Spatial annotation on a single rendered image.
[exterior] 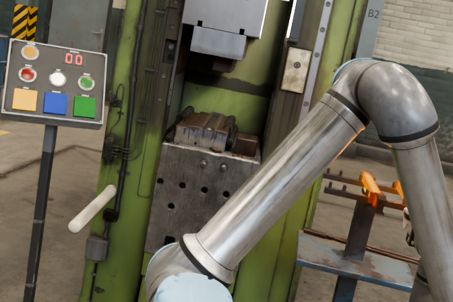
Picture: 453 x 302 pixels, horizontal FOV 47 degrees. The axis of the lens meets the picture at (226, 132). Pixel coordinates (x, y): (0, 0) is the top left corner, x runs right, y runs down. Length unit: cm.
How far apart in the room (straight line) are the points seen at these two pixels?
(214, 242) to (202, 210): 89
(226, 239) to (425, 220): 40
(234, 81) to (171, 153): 63
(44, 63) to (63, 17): 689
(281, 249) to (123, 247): 68
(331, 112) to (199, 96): 142
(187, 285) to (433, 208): 50
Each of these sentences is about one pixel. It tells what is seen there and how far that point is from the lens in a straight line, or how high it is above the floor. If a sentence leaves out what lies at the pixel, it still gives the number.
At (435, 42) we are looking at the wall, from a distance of 813.
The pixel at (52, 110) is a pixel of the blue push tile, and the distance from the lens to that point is 189.
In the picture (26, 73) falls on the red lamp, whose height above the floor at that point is 109.
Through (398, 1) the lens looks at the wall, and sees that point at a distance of 806.
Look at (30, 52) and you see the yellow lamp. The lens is 197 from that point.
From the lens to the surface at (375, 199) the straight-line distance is 169.
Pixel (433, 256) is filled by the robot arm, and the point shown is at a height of 99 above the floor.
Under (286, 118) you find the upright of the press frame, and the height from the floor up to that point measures 107.
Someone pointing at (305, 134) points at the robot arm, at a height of 118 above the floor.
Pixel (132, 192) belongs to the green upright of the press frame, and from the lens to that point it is 225.
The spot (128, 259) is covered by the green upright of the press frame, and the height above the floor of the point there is 33.
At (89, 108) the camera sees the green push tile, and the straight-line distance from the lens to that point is 191.
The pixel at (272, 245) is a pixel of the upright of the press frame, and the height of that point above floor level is 53.
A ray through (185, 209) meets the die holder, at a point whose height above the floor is 67.
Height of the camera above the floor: 134
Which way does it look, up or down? 10 degrees down
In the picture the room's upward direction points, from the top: 11 degrees clockwise
